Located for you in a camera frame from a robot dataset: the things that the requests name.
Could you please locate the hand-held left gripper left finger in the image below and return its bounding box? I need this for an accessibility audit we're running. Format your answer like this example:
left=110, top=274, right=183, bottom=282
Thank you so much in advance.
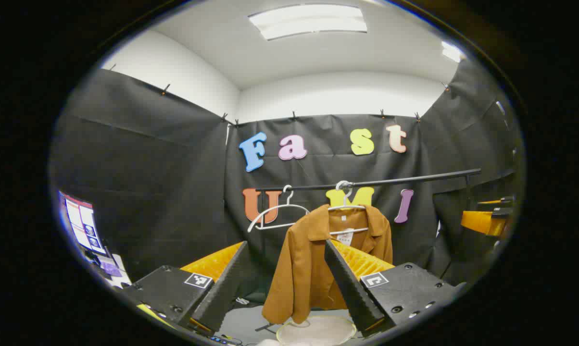
left=120, top=240, right=252, bottom=337

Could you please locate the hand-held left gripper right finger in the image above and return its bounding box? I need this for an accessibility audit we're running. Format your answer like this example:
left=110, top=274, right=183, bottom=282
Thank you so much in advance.
left=323, top=238, right=466, bottom=338

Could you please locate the white round laundry hamper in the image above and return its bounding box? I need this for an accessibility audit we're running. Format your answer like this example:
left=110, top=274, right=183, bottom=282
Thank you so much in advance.
left=275, top=315, right=357, bottom=346

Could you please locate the brown jacket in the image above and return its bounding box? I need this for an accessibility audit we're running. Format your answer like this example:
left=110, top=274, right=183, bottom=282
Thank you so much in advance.
left=262, top=204, right=395, bottom=325

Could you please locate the white clothes hanger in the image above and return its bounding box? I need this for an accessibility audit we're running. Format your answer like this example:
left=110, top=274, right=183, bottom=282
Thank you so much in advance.
left=327, top=180, right=370, bottom=237
left=247, top=185, right=312, bottom=234

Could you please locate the empty white clothes hanger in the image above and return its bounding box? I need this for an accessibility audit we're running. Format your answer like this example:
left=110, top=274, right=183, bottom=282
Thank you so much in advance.
left=247, top=185, right=312, bottom=234

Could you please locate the black backdrop cloth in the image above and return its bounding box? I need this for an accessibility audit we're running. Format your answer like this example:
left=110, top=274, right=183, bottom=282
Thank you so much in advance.
left=49, top=58, right=523, bottom=308

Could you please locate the computer monitor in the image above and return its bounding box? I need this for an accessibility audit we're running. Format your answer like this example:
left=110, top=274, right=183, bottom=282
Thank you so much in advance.
left=58, top=190, right=108, bottom=255

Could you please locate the small ceiling light panel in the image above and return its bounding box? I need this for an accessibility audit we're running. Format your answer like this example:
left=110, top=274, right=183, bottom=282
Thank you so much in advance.
left=441, top=41, right=466, bottom=63

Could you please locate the large ceiling light panel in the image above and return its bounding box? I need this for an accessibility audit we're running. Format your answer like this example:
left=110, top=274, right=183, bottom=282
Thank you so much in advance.
left=248, top=4, right=368, bottom=41

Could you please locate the black clothes rail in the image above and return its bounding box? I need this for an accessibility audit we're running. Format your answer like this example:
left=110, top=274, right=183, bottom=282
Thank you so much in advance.
left=255, top=168, right=482, bottom=212

